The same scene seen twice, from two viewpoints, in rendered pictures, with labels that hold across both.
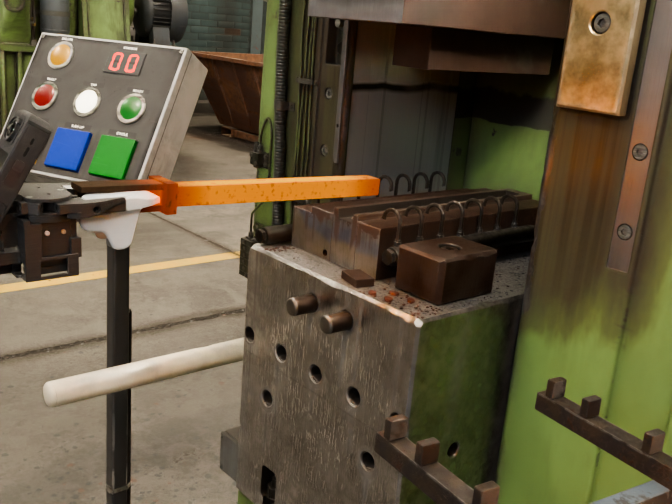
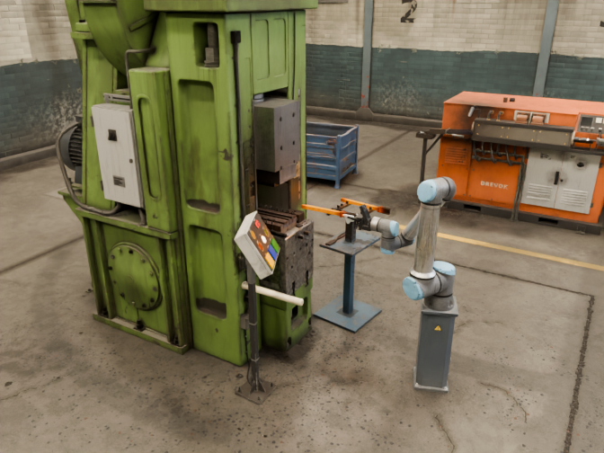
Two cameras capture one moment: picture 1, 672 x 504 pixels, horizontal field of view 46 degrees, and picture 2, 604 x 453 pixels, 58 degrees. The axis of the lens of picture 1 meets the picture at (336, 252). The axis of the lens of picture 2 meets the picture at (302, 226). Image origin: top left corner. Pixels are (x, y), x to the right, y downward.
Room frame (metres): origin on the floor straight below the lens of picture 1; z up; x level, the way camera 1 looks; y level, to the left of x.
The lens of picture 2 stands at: (2.10, 3.24, 2.38)
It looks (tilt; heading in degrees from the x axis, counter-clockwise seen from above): 23 degrees down; 252
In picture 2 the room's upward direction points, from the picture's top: straight up
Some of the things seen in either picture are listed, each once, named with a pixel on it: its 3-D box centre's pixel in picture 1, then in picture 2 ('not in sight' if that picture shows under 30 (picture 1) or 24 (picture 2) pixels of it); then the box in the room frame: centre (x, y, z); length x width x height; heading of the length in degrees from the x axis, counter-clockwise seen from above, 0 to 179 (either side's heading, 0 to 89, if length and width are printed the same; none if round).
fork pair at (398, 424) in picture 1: (498, 416); not in sight; (0.69, -0.17, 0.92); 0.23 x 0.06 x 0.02; 124
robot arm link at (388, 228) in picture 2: not in sight; (388, 227); (0.63, 0.45, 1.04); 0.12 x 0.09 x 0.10; 130
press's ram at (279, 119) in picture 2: not in sight; (263, 130); (1.26, -0.18, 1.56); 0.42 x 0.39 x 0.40; 132
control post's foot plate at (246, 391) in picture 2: not in sight; (255, 384); (1.51, 0.44, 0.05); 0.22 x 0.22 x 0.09; 42
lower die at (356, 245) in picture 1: (428, 221); (262, 218); (1.29, -0.15, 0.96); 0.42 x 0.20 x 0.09; 132
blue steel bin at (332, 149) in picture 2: not in sight; (310, 151); (-0.32, -3.84, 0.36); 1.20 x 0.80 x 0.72; 137
